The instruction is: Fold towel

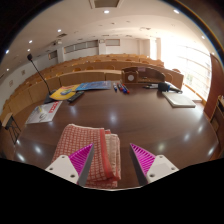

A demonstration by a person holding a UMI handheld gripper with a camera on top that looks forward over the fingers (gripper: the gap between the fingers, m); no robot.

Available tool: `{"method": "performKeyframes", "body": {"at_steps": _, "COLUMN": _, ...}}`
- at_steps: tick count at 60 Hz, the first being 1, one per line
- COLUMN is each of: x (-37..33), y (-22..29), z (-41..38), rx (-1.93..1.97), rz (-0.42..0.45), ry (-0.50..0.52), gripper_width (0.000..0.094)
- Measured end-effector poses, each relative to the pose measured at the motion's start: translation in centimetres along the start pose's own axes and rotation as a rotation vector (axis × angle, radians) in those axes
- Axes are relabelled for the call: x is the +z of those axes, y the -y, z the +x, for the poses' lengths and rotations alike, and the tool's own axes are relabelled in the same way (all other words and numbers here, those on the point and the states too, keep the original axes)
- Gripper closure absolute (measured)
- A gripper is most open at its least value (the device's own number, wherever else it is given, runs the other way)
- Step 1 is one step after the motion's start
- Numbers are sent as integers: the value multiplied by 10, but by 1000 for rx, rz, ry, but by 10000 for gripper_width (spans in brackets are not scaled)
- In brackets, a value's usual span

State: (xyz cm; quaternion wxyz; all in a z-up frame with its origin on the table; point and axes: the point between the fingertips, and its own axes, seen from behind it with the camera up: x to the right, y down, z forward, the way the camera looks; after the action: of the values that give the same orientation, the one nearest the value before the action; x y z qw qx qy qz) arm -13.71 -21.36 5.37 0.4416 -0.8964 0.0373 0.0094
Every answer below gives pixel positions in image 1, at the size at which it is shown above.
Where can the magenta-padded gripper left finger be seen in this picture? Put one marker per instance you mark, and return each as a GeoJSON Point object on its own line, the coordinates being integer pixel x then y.
{"type": "Point", "coordinates": [65, 166]}

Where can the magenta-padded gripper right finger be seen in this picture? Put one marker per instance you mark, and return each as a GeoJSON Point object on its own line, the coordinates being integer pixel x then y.
{"type": "Point", "coordinates": [158, 166]}

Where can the red checked towel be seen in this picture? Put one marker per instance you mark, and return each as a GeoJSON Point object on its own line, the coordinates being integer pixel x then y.
{"type": "Point", "coordinates": [80, 140]}

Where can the white printed poster sheet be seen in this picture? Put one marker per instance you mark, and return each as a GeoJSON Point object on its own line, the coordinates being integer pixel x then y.
{"type": "Point", "coordinates": [43, 113]}

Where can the white flat notebook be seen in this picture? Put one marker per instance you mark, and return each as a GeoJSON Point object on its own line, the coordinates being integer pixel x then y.
{"type": "Point", "coordinates": [178, 99]}

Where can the black remote control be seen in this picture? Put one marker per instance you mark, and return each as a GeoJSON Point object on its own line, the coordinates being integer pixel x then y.
{"type": "Point", "coordinates": [75, 96]}

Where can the yellow folder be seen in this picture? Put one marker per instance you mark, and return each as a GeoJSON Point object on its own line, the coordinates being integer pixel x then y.
{"type": "Point", "coordinates": [65, 93]}

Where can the wooden shelf unit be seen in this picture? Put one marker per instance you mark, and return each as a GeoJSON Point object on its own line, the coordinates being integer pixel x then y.
{"type": "Point", "coordinates": [218, 120]}

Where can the black handheld microphone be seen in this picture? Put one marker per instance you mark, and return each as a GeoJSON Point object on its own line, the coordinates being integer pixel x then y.
{"type": "Point", "coordinates": [165, 87]}

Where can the red marker pen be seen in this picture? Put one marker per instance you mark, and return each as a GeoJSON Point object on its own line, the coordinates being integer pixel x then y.
{"type": "Point", "coordinates": [125, 89]}

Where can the blue-grey folder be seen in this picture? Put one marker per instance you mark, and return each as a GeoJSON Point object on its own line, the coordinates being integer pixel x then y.
{"type": "Point", "coordinates": [95, 85]}

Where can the wooden lecture hall seat rows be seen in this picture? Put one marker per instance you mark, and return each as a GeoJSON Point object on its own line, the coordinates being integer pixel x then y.
{"type": "Point", "coordinates": [83, 78]}

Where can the blue marker pen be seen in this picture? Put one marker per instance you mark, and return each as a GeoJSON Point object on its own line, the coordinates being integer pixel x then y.
{"type": "Point", "coordinates": [115, 87]}

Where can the wooden box with round dial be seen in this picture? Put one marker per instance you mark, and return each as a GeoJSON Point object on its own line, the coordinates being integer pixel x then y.
{"type": "Point", "coordinates": [141, 76]}

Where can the black gooseneck table microphone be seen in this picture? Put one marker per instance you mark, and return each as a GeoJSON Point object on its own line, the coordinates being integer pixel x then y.
{"type": "Point", "coordinates": [40, 75]}

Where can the brown wooden door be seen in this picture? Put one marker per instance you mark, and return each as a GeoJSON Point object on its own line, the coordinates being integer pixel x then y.
{"type": "Point", "coordinates": [216, 86]}

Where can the large bright window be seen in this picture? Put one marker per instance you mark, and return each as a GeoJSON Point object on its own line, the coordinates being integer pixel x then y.
{"type": "Point", "coordinates": [193, 66]}

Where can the round ceiling lights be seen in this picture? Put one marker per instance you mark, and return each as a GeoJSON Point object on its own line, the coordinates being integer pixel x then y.
{"type": "Point", "coordinates": [106, 11]}

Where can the ceiling air vent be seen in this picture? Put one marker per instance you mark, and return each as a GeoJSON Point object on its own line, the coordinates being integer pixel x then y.
{"type": "Point", "coordinates": [105, 3]}

